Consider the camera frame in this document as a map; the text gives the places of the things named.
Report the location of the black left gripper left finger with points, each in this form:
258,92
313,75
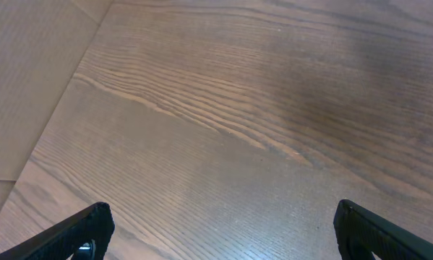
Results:
84,235

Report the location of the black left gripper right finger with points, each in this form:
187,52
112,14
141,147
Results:
364,235

